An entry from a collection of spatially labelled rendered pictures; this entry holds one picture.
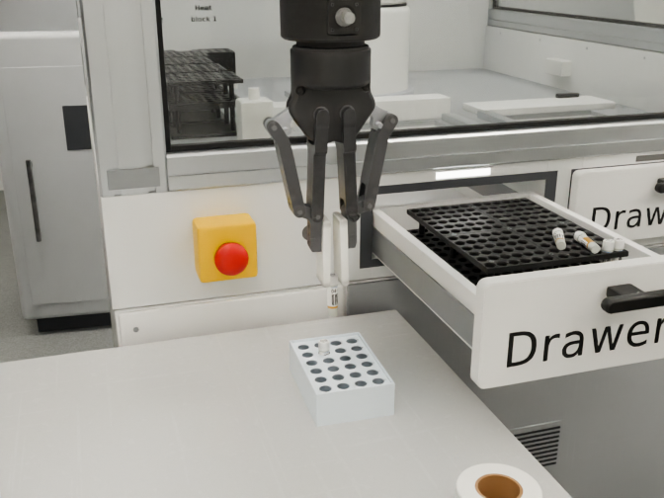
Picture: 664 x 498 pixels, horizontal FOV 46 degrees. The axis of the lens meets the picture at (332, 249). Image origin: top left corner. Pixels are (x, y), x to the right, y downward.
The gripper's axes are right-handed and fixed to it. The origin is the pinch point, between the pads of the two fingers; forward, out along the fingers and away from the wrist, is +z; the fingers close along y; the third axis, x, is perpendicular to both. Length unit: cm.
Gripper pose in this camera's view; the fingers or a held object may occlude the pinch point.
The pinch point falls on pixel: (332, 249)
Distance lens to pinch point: 79.6
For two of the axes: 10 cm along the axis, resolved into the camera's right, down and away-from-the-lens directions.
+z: 0.1, 9.4, 3.5
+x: -2.6, -3.3, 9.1
